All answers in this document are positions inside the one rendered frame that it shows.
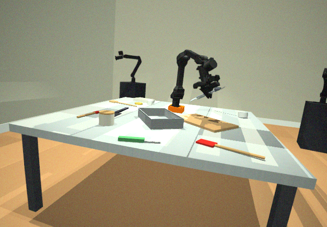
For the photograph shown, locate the red spatula with wooden handle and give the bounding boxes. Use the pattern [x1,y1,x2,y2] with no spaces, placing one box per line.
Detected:
[196,139,265,160]

